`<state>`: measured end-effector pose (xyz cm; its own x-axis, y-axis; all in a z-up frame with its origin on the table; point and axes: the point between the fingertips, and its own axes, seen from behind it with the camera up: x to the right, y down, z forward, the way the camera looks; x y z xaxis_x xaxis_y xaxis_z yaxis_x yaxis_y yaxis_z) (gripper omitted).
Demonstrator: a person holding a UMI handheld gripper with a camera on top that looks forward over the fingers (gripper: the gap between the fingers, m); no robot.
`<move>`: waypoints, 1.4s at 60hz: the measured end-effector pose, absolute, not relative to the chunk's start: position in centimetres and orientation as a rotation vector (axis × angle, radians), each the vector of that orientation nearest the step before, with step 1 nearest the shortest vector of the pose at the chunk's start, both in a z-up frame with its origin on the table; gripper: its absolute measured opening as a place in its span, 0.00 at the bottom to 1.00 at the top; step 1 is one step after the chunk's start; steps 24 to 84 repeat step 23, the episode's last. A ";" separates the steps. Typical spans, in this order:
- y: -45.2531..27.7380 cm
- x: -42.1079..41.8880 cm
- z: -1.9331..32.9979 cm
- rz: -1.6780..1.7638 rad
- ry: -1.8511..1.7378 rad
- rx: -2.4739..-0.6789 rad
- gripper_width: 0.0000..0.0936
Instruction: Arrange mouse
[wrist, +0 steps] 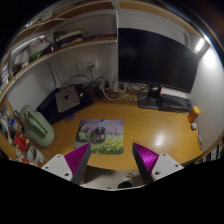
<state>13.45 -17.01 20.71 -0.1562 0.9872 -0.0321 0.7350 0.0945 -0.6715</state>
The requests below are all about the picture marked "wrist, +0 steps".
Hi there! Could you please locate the red box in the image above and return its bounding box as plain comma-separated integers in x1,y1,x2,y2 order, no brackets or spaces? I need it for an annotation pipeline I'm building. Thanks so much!
12,132,30,153

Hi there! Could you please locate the ruler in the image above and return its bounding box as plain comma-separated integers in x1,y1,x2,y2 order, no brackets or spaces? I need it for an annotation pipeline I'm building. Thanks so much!
196,128,204,151

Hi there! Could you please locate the white flat box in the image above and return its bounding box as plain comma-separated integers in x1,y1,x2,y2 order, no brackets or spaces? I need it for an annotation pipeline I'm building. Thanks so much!
160,86,188,100

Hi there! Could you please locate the orange bottle with yellow cap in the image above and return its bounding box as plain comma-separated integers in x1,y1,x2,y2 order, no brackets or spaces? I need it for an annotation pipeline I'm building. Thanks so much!
187,105,201,124

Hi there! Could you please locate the black keyboard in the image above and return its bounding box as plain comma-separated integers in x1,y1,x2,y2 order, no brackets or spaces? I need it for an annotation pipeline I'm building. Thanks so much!
159,92,194,113

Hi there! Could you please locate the wooden shelf unit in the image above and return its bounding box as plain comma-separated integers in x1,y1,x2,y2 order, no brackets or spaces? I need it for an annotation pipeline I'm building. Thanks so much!
0,0,120,101

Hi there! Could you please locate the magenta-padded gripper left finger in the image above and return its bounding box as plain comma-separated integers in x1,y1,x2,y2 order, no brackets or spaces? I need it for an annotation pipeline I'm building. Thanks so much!
40,142,93,186

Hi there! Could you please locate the person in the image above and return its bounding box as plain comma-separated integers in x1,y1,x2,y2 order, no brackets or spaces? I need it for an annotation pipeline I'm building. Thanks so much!
116,171,137,190

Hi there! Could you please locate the black computer monitor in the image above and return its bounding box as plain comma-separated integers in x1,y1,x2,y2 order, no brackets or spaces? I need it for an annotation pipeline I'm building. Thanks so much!
117,27,200,111

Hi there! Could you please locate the white wall outlet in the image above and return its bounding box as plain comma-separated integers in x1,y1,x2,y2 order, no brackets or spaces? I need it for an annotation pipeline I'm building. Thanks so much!
77,59,100,72

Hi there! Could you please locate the white cup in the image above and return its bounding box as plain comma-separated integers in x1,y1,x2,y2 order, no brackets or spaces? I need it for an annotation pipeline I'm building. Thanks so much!
26,145,45,164

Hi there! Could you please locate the white cable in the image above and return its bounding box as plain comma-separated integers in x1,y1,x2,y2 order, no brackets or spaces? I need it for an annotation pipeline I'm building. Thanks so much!
101,81,134,101

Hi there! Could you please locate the small grey flat piece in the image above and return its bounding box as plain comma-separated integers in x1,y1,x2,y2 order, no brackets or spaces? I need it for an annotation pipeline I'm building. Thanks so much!
64,113,77,123

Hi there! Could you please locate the black cable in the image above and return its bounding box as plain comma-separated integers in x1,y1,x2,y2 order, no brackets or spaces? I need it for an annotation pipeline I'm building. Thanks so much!
68,68,154,98

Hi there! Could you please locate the transparent computer mouse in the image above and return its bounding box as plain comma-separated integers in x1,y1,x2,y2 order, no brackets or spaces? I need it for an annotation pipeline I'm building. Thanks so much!
90,126,108,145

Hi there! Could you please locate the silver mini computer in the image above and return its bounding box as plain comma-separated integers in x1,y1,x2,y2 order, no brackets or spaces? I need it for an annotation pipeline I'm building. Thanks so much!
54,86,82,114

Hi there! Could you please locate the cherry blossom print mouse pad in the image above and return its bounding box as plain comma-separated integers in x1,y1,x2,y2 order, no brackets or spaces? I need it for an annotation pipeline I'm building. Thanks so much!
73,118,125,156

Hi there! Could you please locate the white power strip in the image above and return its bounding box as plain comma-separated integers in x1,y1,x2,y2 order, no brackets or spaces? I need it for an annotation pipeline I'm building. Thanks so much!
99,79,128,95

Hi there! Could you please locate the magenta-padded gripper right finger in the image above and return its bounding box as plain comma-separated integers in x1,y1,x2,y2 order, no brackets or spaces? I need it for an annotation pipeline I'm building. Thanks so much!
131,142,185,185

